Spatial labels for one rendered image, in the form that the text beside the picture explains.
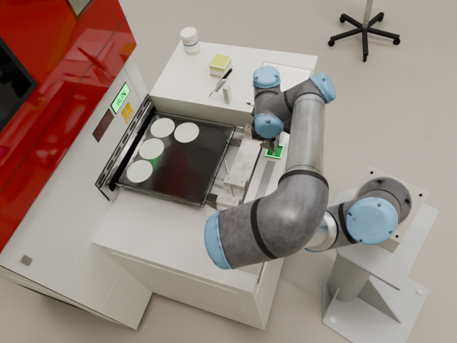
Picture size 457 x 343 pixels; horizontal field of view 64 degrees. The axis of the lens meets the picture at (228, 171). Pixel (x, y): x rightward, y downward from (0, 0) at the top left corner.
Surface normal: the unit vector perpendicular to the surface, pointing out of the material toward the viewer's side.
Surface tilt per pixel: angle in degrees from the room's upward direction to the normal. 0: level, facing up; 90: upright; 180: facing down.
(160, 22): 0
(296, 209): 16
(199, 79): 0
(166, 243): 0
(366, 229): 43
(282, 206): 8
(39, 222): 90
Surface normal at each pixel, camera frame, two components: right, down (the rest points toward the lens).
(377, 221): -0.41, 0.15
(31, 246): 0.94, 0.21
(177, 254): -0.14, -0.53
